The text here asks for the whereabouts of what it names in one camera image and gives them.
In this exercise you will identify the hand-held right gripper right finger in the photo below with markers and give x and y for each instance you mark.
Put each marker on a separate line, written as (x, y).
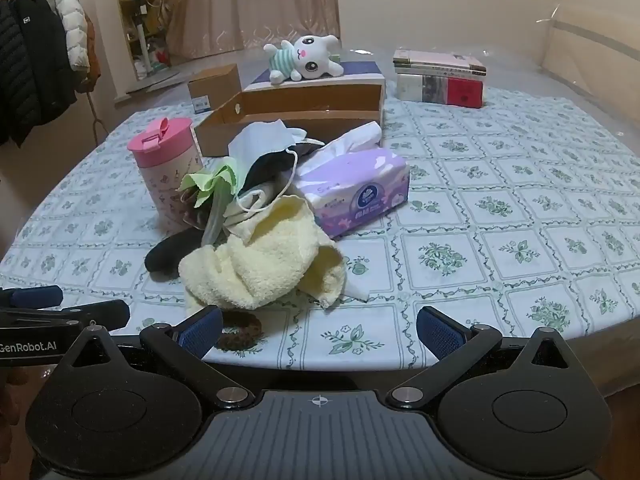
(435, 332)

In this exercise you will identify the green cloth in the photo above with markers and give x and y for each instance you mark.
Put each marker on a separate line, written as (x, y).
(210, 180)

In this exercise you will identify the plastic-wrapped wooden board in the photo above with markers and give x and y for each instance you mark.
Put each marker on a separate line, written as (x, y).
(590, 45)

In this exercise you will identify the black cloth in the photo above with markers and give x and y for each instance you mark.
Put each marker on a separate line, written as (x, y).
(277, 162)

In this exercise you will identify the white and blue box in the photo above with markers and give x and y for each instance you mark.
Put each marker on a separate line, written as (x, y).
(357, 68)

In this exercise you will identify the thin white book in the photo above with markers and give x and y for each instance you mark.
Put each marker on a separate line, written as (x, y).
(430, 71)

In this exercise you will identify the thick red and white book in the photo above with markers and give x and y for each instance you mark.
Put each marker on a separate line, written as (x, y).
(465, 92)

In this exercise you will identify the black sock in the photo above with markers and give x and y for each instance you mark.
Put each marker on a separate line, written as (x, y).
(170, 257)

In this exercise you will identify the white puffer jacket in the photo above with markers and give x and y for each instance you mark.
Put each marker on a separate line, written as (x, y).
(72, 30)

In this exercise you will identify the brown hair scrunchie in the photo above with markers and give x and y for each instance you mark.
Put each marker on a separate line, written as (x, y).
(250, 332)

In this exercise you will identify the brown jacket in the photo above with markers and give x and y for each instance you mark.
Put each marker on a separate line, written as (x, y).
(93, 60)

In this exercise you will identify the purple tissue pack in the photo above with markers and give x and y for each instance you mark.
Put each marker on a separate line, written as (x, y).
(360, 185)

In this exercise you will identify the pink tumbler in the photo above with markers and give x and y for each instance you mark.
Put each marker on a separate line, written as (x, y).
(160, 180)

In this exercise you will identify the gold clothes rack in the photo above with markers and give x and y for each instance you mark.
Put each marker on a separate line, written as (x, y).
(95, 115)

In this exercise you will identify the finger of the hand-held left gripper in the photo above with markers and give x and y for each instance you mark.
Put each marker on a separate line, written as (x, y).
(35, 296)
(107, 312)

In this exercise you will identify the small closed cardboard box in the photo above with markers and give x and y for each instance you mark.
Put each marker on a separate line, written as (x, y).
(215, 85)

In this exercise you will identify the pale yellow towel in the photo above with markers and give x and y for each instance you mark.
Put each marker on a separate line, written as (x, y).
(270, 255)

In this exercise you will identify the white plush bunny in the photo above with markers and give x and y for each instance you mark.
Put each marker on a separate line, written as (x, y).
(307, 57)

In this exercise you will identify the pink book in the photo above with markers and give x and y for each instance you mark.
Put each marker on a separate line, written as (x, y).
(435, 57)

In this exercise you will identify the beige curtain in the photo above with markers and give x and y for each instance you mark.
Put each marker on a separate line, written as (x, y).
(250, 5)

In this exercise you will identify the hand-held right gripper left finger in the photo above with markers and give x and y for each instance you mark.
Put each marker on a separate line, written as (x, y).
(200, 332)

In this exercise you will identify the black hooded jacket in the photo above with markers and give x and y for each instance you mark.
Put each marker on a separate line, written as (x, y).
(45, 60)

